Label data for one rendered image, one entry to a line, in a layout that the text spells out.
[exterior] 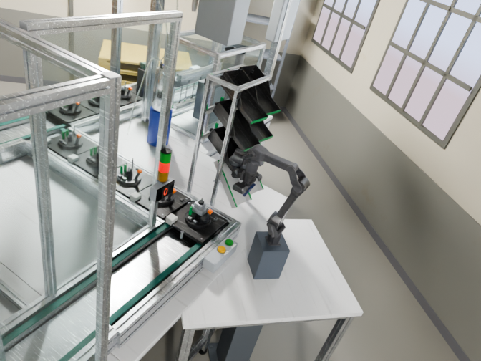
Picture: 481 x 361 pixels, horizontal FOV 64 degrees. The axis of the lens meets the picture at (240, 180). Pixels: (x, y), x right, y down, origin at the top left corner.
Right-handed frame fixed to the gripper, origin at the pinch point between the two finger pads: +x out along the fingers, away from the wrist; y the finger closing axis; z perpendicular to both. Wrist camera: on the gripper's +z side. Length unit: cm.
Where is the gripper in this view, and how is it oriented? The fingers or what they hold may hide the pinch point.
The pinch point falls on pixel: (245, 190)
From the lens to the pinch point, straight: 187.6
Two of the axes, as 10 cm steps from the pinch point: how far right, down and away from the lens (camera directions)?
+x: -2.2, 8.1, 5.4
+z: -8.3, -4.4, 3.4
